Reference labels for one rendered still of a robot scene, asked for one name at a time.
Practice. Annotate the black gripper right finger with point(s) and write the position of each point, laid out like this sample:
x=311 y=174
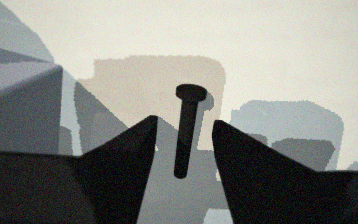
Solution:
x=263 y=186

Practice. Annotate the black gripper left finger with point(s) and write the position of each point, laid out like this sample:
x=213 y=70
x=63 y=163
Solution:
x=106 y=185

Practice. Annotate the black headed pin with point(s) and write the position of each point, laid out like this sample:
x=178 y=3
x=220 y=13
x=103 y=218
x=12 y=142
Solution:
x=190 y=94

